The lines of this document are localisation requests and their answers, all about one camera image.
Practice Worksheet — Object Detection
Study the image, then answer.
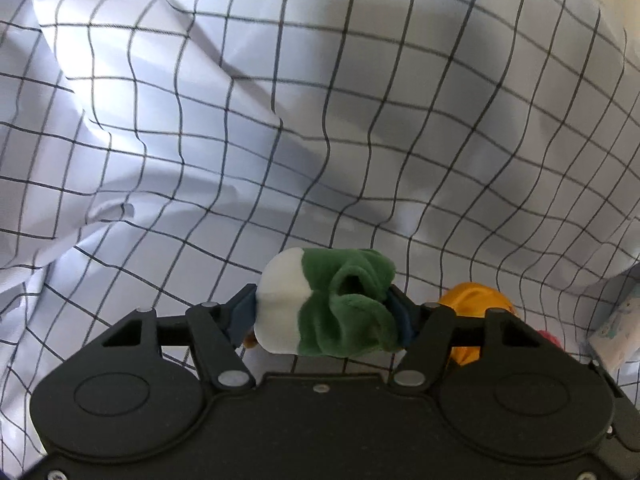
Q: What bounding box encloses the green and white plush toy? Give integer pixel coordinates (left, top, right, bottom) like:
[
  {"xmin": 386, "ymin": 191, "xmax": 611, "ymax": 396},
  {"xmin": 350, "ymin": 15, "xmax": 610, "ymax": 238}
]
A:
[{"xmin": 255, "ymin": 247, "xmax": 401, "ymax": 359}]

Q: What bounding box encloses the white printed packet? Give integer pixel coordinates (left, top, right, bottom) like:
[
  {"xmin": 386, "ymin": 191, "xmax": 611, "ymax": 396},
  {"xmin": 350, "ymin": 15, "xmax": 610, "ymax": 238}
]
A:
[{"xmin": 585, "ymin": 265, "xmax": 640, "ymax": 376}]

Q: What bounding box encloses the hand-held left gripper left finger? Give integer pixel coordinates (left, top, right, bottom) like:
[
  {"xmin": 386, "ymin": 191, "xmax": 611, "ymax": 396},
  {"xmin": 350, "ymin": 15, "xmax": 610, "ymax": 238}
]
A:
[{"xmin": 100, "ymin": 284, "xmax": 258, "ymax": 391}]

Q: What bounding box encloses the white checked cloth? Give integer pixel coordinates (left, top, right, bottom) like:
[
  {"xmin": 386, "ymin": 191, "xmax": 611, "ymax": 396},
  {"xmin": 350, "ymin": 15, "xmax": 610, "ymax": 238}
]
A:
[{"xmin": 0, "ymin": 0, "xmax": 640, "ymax": 461}]

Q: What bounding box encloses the orange plush toy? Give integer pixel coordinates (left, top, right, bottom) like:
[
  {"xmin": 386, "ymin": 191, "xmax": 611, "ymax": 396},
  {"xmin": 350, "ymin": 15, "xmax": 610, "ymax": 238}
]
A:
[{"xmin": 437, "ymin": 282, "xmax": 518, "ymax": 367}]

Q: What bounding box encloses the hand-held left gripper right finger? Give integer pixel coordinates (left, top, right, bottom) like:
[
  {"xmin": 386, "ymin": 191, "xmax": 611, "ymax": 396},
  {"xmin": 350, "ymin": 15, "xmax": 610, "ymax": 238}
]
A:
[{"xmin": 387, "ymin": 285, "xmax": 556, "ymax": 391}]

